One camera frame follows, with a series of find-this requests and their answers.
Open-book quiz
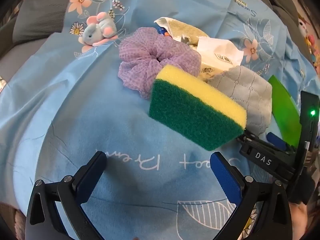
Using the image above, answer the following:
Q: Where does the white plush toy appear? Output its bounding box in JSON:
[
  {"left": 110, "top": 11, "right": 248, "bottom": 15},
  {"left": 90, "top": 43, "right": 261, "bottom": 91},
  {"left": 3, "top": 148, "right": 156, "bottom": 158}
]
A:
[{"left": 297, "top": 15, "right": 312, "bottom": 37}]

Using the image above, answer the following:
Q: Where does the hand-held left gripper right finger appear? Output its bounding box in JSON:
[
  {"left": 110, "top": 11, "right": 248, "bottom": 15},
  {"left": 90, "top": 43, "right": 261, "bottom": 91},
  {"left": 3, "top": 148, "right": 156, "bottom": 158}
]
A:
[{"left": 210, "top": 151, "right": 293, "bottom": 240}]

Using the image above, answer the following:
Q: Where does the green cardboard box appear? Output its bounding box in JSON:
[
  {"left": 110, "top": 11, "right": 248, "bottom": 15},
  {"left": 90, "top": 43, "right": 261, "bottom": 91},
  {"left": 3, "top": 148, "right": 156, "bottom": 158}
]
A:
[{"left": 267, "top": 75, "right": 303, "bottom": 147}]

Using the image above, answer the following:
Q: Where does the pink yellow plush toy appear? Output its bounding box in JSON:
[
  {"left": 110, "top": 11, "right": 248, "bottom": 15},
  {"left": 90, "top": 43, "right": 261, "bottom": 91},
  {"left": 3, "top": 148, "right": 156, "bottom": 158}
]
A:
[{"left": 305, "top": 35, "right": 320, "bottom": 73}]

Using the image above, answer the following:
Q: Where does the green yellow sponge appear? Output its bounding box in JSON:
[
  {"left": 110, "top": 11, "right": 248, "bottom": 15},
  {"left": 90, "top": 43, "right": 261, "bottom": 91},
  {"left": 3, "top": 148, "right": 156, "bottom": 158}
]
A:
[{"left": 148, "top": 64, "right": 248, "bottom": 152}]

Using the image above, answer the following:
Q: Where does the grey quilted cloth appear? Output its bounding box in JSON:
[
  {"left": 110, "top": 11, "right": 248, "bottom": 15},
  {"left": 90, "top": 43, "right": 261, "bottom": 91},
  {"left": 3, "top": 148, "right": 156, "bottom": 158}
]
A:
[{"left": 206, "top": 65, "right": 273, "bottom": 137}]

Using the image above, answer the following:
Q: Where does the purple scrunchie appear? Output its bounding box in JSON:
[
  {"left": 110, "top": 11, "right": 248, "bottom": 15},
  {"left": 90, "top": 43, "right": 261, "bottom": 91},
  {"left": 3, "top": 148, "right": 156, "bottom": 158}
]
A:
[{"left": 117, "top": 27, "right": 202, "bottom": 99}]

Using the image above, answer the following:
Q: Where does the grey pillow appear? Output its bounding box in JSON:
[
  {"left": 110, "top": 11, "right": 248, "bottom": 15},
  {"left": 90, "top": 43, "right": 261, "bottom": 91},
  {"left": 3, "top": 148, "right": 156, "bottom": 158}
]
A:
[{"left": 12, "top": 0, "right": 80, "bottom": 44}]

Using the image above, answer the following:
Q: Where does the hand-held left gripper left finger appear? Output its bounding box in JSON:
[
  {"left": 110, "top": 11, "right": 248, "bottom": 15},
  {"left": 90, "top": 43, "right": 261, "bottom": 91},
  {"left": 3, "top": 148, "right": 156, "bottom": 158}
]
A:
[{"left": 25, "top": 151, "right": 108, "bottom": 240}]

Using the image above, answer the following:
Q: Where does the blue floral bedsheet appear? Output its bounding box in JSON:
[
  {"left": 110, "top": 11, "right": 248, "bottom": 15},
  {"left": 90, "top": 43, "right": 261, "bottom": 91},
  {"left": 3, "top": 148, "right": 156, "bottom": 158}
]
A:
[{"left": 0, "top": 0, "right": 320, "bottom": 240}]

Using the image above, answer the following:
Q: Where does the beige terry towel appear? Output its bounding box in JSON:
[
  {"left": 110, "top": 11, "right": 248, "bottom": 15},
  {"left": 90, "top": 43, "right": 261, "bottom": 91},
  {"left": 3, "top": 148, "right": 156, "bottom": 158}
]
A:
[{"left": 153, "top": 17, "right": 209, "bottom": 49}]

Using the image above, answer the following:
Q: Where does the yellow tissue pack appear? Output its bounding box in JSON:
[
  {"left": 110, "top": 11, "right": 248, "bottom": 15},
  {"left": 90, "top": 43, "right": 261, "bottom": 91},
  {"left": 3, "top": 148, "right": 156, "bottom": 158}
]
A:
[{"left": 192, "top": 36, "right": 244, "bottom": 82}]

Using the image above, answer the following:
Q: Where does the small colourful packet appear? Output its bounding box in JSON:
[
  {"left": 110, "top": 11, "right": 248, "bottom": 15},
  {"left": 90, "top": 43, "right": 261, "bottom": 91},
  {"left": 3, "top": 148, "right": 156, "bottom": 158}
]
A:
[{"left": 156, "top": 26, "right": 173, "bottom": 39}]

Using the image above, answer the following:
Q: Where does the grey pink mouse plush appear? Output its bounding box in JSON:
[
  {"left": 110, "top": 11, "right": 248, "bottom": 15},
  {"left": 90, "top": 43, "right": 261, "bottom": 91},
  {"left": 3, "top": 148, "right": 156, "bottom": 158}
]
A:
[{"left": 78, "top": 12, "right": 119, "bottom": 53}]

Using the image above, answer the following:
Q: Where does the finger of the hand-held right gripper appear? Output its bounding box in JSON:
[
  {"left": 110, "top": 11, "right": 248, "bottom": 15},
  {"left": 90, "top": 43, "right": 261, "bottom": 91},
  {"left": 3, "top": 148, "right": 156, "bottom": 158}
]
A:
[
  {"left": 239, "top": 129, "right": 300, "bottom": 180},
  {"left": 266, "top": 131, "right": 288, "bottom": 152}
]

